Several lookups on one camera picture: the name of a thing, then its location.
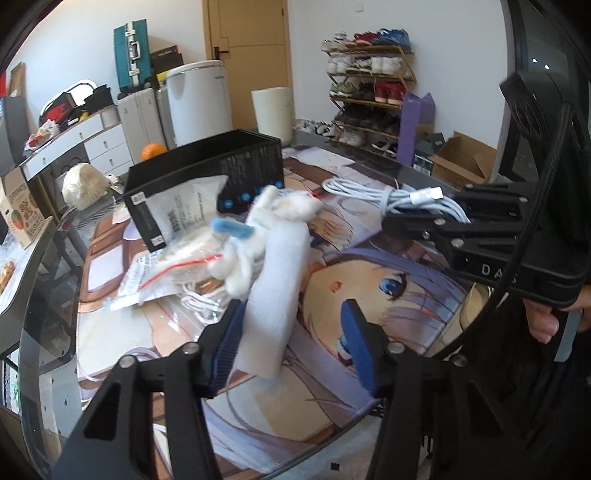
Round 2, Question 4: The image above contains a white cable bundle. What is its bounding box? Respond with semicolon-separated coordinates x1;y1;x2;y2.
321;177;472;225

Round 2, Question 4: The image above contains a bagged white rope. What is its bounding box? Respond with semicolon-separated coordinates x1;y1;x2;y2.
109;225;242;324

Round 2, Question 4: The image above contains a white plush toy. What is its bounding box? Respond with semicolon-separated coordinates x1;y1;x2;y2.
208;185;324;299

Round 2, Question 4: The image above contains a white printed pouch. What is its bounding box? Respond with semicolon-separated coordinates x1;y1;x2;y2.
145;175;228;249

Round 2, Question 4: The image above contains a black cardboard box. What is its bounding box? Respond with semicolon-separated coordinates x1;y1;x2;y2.
123;130;284;252

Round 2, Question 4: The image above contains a right hand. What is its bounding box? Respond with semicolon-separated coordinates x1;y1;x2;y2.
524;285;591;344

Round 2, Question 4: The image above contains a brown cardboard box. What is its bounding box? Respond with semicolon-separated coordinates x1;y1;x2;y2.
430;131;497;189

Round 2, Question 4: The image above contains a wooden shoe rack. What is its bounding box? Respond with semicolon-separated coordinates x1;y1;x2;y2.
321;28;416;158

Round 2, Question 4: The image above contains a cream cylindrical cup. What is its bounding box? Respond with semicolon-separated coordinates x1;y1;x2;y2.
252;87;294;147

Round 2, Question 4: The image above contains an orange fruit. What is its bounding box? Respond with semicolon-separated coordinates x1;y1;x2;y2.
140;143;168;162

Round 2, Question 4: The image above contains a grey side table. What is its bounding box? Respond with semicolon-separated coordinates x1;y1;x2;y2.
0;218;56;359

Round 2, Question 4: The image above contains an orange fruit carton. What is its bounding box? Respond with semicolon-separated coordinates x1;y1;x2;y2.
1;167;45;248

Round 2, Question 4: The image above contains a clear bag of snacks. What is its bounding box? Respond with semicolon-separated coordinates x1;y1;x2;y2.
0;233;23;293

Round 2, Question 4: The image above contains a white drawer desk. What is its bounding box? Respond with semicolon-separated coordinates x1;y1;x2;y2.
20;105;133;181

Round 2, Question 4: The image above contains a white electric kettle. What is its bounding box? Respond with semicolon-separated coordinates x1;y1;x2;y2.
166;60;232;147

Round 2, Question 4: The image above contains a white suitcase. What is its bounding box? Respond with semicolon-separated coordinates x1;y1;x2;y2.
118;88;165;164

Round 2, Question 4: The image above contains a silver suitcase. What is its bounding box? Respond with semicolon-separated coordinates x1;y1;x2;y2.
156;86;176;150

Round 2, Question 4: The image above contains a wooden door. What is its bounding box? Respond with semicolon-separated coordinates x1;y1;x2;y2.
204;0;293;129

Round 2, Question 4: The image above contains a red black bag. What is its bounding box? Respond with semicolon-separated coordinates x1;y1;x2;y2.
39;92;86;129

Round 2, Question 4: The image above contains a teal suitcase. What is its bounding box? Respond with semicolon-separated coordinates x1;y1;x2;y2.
113;19;153;95

